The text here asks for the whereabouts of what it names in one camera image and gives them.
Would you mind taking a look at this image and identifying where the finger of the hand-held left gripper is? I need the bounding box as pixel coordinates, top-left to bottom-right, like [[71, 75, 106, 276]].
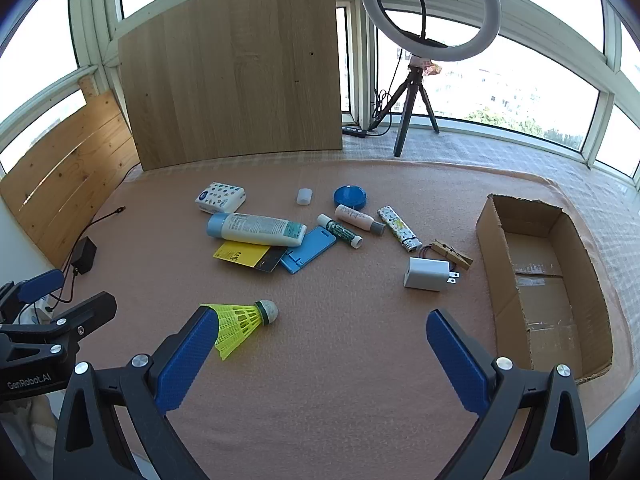
[[0, 269, 65, 322], [50, 291, 118, 356]]

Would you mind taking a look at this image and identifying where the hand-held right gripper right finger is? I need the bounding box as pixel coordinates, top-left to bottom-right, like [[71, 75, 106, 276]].
[[426, 308, 591, 480]]

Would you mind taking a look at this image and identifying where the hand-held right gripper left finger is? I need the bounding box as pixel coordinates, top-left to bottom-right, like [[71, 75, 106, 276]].
[[52, 305, 221, 480]]

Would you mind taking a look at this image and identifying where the yellow shuttlecock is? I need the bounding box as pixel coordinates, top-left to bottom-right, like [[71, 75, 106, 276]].
[[200, 299, 279, 360]]

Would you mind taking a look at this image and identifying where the white charger plug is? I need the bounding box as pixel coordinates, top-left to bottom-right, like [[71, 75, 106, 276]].
[[404, 257, 460, 292]]

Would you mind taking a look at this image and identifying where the cardboard box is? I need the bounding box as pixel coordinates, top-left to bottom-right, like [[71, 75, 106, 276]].
[[475, 193, 615, 385]]

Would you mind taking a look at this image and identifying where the yellow card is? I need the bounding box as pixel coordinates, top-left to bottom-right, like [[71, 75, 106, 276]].
[[213, 240, 271, 267]]

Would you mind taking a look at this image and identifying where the black card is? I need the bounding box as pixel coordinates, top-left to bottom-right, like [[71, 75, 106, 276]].
[[252, 246, 288, 273]]

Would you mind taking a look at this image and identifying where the large white bottle blue cap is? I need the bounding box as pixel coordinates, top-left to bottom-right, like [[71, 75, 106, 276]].
[[206, 212, 307, 247]]

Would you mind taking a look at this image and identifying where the patterned lighter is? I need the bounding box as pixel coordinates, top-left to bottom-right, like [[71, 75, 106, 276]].
[[377, 206, 420, 253]]

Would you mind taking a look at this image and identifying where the star dotted tissue pack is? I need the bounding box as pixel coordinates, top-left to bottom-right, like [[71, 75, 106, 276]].
[[194, 181, 247, 215]]

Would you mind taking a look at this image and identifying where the blue phone stand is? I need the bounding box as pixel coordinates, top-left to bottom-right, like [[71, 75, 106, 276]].
[[280, 226, 337, 275]]

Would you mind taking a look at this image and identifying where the green lip balm tube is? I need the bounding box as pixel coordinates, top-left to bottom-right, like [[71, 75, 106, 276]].
[[316, 214, 363, 250]]

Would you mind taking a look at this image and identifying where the small white bottle grey cap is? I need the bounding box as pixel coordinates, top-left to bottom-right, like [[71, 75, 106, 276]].
[[334, 204, 386, 237]]

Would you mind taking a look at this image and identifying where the white power socket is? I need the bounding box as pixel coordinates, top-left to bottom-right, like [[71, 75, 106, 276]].
[[22, 297, 63, 326]]

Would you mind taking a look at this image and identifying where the black power adapter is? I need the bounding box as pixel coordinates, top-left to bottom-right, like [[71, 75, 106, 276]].
[[70, 236, 98, 275]]

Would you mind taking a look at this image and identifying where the pine wood panel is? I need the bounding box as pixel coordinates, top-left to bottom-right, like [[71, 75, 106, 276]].
[[0, 91, 141, 268]]

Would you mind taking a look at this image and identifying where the wooden clothespin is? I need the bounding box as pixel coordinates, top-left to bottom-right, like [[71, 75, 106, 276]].
[[432, 240, 474, 271]]

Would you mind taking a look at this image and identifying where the large light wooden board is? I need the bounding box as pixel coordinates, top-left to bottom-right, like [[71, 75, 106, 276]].
[[117, 0, 345, 172]]

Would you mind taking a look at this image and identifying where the black adapter cable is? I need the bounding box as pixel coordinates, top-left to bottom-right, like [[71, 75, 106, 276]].
[[89, 206, 127, 238]]

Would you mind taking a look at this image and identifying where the purple hair tie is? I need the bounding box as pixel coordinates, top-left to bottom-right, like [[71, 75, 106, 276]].
[[420, 242, 453, 261]]

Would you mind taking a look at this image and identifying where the black tripod cable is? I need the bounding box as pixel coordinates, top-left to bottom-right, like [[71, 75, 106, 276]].
[[370, 87, 396, 136]]

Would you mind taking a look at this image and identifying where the white window frame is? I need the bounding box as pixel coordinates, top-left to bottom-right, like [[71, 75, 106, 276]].
[[0, 0, 640, 186]]

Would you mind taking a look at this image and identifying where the white ring light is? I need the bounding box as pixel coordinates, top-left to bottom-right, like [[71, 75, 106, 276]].
[[361, 0, 502, 62]]

